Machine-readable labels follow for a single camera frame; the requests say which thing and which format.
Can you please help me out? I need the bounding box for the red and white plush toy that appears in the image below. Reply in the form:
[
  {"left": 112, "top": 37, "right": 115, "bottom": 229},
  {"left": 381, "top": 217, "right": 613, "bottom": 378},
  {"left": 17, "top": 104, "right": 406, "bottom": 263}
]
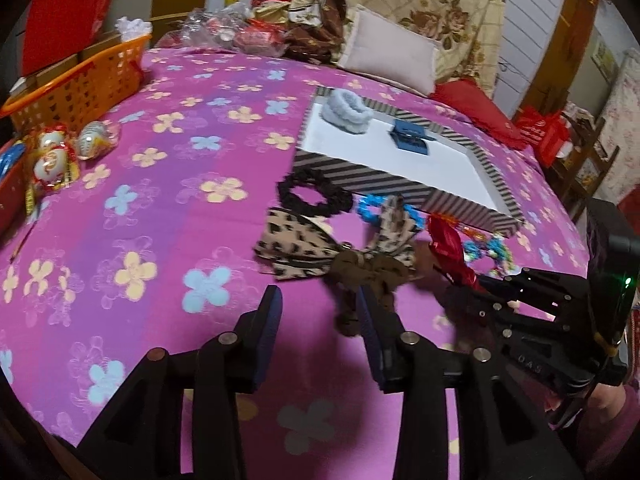
[{"left": 252, "top": 0, "right": 296, "bottom": 21}]

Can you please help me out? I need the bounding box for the red gift bag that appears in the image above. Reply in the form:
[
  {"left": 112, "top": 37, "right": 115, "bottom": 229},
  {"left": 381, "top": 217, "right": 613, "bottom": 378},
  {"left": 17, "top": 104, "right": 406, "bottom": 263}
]
[{"left": 22, "top": 0, "right": 121, "bottom": 76}]

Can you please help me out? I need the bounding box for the brown floral cloth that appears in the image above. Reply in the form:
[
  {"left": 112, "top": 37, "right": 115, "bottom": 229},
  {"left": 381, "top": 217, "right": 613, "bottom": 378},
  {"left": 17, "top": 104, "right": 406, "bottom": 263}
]
[{"left": 285, "top": 0, "right": 351, "bottom": 66}]

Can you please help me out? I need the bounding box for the wooden chair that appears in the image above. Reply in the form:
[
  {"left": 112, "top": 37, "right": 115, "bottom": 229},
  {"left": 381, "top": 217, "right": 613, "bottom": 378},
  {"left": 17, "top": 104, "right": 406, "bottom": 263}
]
[{"left": 550, "top": 115, "right": 621, "bottom": 223}]

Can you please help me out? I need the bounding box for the person's right forearm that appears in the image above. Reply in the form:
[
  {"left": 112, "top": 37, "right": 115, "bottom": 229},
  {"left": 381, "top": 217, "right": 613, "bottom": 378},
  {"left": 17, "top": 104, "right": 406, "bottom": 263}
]
[{"left": 545, "top": 385, "right": 640, "bottom": 480}]

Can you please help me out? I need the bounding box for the striped cardboard box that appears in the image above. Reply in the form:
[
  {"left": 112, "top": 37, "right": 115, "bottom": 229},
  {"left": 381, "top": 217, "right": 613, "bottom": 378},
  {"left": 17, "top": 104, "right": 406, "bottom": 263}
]
[{"left": 292, "top": 86, "right": 526, "bottom": 238}]

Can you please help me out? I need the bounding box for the red shopping bag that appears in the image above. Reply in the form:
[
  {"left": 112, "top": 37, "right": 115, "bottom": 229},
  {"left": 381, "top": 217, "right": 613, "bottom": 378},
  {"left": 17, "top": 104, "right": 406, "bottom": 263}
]
[{"left": 515, "top": 107, "right": 571, "bottom": 166}]

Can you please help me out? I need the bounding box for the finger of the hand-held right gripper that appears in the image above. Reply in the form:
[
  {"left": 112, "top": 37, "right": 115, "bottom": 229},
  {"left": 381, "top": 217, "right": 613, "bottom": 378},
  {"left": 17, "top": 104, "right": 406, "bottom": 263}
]
[
  {"left": 477, "top": 266, "right": 591, "bottom": 322},
  {"left": 440, "top": 287, "right": 561, "bottom": 356}
]

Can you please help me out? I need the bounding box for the beige floral quilt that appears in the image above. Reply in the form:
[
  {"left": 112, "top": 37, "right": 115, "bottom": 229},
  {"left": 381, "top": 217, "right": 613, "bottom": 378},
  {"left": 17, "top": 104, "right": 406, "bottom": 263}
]
[{"left": 300, "top": 0, "right": 508, "bottom": 96}]

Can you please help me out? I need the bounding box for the orange plastic basket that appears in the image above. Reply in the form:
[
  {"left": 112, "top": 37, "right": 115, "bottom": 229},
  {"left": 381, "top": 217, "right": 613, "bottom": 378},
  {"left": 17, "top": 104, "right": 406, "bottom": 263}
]
[{"left": 0, "top": 34, "right": 153, "bottom": 133}]

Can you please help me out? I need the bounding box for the red snack packet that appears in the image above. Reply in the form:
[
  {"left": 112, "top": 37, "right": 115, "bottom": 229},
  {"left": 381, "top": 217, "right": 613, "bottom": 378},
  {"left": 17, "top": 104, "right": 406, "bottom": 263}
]
[{"left": 235, "top": 22, "right": 287, "bottom": 58}]

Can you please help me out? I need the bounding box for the brown scrunchie with leopard bow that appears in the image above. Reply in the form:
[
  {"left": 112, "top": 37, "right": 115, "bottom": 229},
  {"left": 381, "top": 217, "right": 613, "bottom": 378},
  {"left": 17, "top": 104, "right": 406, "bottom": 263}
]
[{"left": 252, "top": 195, "right": 421, "bottom": 338}]

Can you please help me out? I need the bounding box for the rainbow translucent bead bracelet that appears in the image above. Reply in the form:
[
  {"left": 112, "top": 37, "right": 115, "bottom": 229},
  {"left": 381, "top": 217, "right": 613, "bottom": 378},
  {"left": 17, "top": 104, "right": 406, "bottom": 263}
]
[{"left": 442, "top": 215, "right": 487, "bottom": 263}]

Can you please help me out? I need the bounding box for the red satin bow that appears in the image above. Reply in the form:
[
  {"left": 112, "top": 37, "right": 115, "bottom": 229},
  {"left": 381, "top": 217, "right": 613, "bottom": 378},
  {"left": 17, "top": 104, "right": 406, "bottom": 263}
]
[{"left": 427, "top": 212, "right": 485, "bottom": 293}]

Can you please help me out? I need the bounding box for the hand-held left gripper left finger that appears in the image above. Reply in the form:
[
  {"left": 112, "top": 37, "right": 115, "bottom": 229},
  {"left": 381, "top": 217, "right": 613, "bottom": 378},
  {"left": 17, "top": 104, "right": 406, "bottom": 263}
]
[{"left": 75, "top": 285, "right": 283, "bottom": 480}]

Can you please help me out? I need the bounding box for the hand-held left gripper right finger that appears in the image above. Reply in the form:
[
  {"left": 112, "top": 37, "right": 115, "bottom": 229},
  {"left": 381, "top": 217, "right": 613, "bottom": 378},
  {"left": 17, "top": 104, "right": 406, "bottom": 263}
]
[{"left": 356, "top": 287, "right": 586, "bottom": 480}]

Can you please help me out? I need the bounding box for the light blue fluffy scrunchie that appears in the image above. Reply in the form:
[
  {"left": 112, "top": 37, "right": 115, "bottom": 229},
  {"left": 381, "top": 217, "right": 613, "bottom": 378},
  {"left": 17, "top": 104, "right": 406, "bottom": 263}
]
[{"left": 320, "top": 87, "right": 373, "bottom": 134}]

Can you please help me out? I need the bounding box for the blue hair claw clip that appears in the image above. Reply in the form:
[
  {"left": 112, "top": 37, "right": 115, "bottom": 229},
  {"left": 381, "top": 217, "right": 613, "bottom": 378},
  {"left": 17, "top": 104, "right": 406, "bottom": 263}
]
[{"left": 389, "top": 119, "right": 435, "bottom": 155}]

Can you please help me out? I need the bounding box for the blue bead bracelet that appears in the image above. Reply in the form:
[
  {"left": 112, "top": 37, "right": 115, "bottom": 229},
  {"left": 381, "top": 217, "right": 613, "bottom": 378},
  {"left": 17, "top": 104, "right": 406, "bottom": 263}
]
[{"left": 357, "top": 194, "right": 425, "bottom": 228}]

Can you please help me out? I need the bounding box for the pink floral bed sheet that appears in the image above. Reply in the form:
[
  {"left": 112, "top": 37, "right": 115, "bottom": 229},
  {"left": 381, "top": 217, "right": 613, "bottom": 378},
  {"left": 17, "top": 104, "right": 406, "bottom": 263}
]
[{"left": 0, "top": 45, "right": 601, "bottom": 480}]

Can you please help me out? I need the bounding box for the black scrunchie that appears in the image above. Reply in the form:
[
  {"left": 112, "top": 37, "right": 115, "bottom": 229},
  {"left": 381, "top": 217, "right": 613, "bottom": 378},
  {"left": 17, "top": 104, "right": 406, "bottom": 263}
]
[{"left": 277, "top": 167, "right": 355, "bottom": 218}]

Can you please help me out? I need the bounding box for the clear plastic bag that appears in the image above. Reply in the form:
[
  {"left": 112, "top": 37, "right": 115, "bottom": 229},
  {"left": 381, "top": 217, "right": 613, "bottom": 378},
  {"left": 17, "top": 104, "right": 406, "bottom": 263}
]
[{"left": 170, "top": 7, "right": 251, "bottom": 53}]

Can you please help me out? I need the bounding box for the white pillow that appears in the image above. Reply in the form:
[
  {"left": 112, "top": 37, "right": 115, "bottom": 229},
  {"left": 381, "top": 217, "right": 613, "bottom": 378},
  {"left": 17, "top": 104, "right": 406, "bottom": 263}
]
[{"left": 337, "top": 5, "right": 443, "bottom": 97}]

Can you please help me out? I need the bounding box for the red cushion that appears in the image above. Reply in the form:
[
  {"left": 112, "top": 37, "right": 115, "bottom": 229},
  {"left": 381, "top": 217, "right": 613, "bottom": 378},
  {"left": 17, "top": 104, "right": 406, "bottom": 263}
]
[{"left": 430, "top": 79, "right": 531, "bottom": 151}]

